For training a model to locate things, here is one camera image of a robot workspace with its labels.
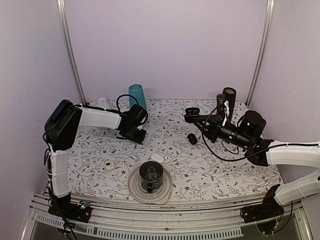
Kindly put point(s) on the white open charging case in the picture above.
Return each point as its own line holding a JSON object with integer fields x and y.
{"x": 157, "y": 158}

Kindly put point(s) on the dark glass mug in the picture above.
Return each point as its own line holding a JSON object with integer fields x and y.
{"x": 151, "y": 175}

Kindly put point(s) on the left aluminium frame post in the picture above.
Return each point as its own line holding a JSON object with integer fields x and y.
{"x": 61, "y": 7}

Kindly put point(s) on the small white earbud case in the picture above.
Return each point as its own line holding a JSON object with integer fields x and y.
{"x": 109, "y": 165}

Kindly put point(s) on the dark brown tall cup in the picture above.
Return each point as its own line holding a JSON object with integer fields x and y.
{"x": 230, "y": 95}

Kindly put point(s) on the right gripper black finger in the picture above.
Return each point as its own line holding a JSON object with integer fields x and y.
{"x": 202, "y": 125}
{"x": 204, "y": 118}

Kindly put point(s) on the clear plastic cup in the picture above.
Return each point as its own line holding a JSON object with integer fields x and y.
{"x": 102, "y": 102}

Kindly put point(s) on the right aluminium frame post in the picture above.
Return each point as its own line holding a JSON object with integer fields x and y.
{"x": 270, "y": 4}

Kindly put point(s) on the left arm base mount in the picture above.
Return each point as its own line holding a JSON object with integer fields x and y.
{"x": 70, "y": 211}

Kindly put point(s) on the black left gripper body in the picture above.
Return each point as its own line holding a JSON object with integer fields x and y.
{"x": 134, "y": 135}

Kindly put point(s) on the beige round plate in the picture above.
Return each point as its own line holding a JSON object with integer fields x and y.
{"x": 160, "y": 197}

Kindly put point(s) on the black oval charging case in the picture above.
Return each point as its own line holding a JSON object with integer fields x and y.
{"x": 191, "y": 114}

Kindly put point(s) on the teal cup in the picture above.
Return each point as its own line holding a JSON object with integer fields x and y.
{"x": 136, "y": 90}

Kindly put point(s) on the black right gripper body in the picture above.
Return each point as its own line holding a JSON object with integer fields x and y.
{"x": 215, "y": 132}

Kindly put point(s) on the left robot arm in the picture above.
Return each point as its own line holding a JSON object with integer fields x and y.
{"x": 61, "y": 129}

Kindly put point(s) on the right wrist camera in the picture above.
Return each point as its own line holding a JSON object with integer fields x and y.
{"x": 223, "y": 109}

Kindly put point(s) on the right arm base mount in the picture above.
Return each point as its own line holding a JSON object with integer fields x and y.
{"x": 258, "y": 212}

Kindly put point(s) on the small black earbud case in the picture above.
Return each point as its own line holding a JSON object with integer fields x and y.
{"x": 192, "y": 138}

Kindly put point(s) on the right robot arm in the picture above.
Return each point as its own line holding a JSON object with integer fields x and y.
{"x": 263, "y": 152}

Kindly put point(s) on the floral table cloth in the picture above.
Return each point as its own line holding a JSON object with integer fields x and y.
{"x": 203, "y": 171}

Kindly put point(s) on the aluminium frame post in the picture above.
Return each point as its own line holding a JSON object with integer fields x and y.
{"x": 270, "y": 4}
{"x": 61, "y": 7}

